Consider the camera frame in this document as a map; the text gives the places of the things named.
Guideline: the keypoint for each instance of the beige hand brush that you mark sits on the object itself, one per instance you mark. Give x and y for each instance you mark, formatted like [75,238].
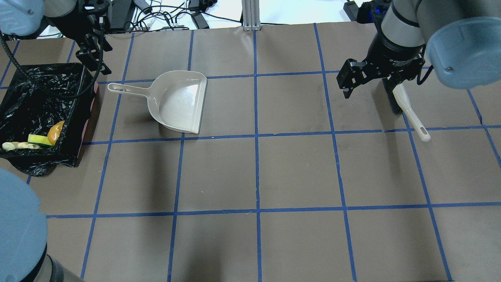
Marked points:
[400,104]

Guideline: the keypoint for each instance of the aluminium frame post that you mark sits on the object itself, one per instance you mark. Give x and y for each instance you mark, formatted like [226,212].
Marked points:
[251,15]

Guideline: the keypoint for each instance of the yellow sponge wedge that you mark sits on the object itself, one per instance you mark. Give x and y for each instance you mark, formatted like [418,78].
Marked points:
[39,140]

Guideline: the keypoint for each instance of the black power adapter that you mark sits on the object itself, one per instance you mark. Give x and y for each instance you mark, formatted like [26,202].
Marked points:
[121,16]

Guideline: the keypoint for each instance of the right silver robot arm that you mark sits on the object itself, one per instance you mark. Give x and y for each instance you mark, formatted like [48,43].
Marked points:
[459,38]

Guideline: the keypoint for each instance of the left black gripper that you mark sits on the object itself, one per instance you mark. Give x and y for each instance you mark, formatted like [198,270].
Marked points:
[76,24]

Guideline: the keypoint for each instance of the toy croissant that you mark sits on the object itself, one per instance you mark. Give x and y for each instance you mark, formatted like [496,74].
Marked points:
[8,146]

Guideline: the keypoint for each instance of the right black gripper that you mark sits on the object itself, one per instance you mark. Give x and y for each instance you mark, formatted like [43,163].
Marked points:
[392,55]

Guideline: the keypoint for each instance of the bin with black bag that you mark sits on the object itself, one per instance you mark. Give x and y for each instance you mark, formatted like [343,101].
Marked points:
[62,92]

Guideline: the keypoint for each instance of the yellow-brown potato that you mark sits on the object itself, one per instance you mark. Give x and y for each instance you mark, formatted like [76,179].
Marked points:
[55,132]

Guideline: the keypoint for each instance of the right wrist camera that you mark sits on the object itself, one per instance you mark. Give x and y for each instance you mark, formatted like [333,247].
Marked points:
[372,11]

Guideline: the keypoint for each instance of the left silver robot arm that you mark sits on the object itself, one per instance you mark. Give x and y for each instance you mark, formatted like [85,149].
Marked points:
[24,228]

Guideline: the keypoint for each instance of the beige plastic dustpan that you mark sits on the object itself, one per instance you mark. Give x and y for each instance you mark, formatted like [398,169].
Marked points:
[175,99]

